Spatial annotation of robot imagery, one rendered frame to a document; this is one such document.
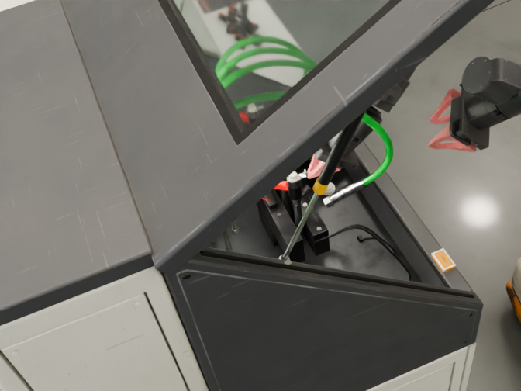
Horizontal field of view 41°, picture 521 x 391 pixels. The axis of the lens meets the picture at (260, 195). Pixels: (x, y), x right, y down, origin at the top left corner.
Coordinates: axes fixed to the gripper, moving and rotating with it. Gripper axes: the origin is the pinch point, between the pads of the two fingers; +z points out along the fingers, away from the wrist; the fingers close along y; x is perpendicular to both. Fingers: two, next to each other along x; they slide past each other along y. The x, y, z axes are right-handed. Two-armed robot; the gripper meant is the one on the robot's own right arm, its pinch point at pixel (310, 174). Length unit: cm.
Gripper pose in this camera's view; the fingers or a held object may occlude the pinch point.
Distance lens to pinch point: 149.3
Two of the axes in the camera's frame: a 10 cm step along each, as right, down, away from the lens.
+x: 1.5, 7.5, -6.5
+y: -8.1, -2.8, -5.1
